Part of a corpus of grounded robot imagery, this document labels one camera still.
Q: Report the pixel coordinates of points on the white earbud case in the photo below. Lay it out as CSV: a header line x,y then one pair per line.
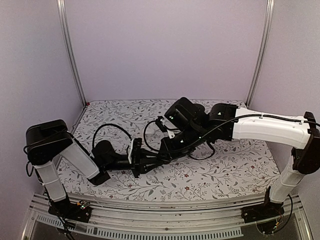
x,y
149,131

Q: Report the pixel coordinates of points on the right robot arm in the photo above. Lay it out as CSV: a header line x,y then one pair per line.
x,y
229,122

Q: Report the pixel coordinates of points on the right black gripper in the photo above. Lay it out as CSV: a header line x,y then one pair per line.
x,y
171,156

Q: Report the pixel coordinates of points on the right aluminium frame post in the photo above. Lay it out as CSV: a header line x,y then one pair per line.
x,y
261,53

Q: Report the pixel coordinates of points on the left aluminium frame post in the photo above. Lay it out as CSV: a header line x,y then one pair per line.
x,y
62,13

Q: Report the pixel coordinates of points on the aluminium front rail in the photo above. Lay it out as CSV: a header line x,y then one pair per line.
x,y
218,219

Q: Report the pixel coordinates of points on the aluminium frame post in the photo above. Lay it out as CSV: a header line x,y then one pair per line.
x,y
62,13
261,53

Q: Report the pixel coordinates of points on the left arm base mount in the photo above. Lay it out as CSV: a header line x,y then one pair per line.
x,y
70,211

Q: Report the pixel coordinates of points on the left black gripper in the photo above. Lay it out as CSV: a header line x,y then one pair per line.
x,y
143,161

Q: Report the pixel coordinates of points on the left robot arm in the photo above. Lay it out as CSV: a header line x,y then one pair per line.
x,y
45,142

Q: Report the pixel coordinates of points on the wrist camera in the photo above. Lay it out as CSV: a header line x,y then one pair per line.
x,y
161,123
134,150

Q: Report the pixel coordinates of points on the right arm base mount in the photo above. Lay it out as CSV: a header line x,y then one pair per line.
x,y
261,211

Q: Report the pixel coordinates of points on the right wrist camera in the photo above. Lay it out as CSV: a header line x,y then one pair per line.
x,y
161,123

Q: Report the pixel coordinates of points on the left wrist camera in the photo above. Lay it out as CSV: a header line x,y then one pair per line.
x,y
134,150

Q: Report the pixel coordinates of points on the floral table cloth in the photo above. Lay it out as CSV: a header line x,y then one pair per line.
x,y
229,169

